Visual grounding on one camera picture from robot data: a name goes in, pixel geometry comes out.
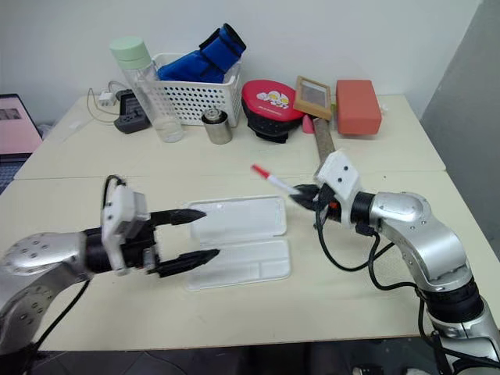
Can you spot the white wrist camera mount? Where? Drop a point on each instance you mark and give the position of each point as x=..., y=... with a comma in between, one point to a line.
x=340, y=176
x=117, y=218

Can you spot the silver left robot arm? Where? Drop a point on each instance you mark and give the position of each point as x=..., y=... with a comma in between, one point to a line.
x=37, y=254

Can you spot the long brown strip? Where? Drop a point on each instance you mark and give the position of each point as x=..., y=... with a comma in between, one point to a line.
x=324, y=140

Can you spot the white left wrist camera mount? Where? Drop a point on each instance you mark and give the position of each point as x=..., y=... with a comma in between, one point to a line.
x=117, y=218

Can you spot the small metal cylinder container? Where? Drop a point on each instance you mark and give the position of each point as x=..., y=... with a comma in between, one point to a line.
x=216, y=127

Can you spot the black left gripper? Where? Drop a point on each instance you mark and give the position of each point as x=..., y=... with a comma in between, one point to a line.
x=141, y=246

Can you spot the white open pencil case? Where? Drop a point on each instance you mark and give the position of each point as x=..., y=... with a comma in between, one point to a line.
x=242, y=242

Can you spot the open laptop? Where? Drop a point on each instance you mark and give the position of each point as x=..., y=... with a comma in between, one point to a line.
x=15, y=129

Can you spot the blue fabric bag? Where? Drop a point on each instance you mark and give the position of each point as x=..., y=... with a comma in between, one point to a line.
x=203, y=62

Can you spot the white charger plug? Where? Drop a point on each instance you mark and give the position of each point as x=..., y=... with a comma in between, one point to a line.
x=107, y=98

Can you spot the red marker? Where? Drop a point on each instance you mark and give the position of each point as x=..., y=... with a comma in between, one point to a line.
x=273, y=179

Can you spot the white perforated plastic basket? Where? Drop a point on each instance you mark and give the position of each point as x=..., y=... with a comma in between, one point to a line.
x=195, y=99

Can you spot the wooden picture frame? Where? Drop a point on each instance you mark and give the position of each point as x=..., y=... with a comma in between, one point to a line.
x=312, y=95

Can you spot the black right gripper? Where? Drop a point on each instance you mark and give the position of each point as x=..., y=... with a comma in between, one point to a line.
x=327, y=207

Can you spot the red and black bowl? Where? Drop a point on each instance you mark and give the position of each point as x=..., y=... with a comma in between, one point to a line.
x=269, y=105

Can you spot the grey desktop device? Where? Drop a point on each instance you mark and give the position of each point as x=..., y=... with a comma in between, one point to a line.
x=131, y=113

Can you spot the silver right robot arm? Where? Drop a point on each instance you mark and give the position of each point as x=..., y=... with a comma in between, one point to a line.
x=426, y=242

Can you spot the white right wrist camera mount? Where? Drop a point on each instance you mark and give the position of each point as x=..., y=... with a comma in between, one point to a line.
x=340, y=176

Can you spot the salmon rectangular box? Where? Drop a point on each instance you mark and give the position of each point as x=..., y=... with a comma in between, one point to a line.
x=357, y=107

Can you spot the pink small eraser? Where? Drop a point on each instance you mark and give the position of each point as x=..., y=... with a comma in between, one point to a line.
x=308, y=126

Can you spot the clear bottle with green lid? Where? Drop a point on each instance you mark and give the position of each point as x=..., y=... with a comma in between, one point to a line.
x=146, y=90

